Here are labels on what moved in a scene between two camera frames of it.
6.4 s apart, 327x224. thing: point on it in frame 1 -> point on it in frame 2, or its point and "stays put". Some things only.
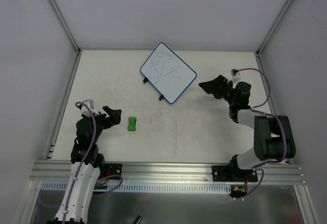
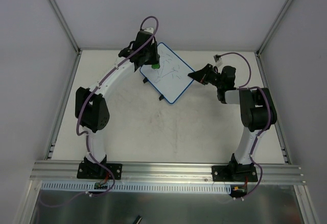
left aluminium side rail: (50, 148) stays put
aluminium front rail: (291, 172) stays put
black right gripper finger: (212, 86) -> (200, 75)
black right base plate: (227, 173) stays put
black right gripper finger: (220, 78) -> (208, 67)
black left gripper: (106, 118) -> (147, 59)
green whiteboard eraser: (132, 124) -> (156, 66)
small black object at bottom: (138, 220) stays put
